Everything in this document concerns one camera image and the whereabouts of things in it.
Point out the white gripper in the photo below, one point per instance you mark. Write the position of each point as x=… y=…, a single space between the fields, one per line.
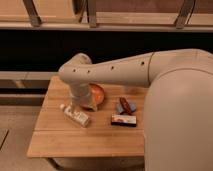
x=81 y=96

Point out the orange ceramic bowl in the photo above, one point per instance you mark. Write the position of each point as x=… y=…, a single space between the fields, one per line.
x=98 y=93

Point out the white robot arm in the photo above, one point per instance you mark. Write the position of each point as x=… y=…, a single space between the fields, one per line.
x=178 y=107

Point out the white plastic bottle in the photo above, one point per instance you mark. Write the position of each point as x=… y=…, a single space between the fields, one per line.
x=76 y=116

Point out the small snack box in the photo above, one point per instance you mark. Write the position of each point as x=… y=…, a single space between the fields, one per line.
x=124 y=120

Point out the brown snack piece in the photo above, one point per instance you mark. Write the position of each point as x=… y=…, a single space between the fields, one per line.
x=125 y=105

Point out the wooden table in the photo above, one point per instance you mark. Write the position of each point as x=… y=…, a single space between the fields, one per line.
x=55 y=135

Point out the wooden shelf rack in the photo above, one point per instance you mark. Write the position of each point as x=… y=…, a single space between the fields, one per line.
x=108 y=15

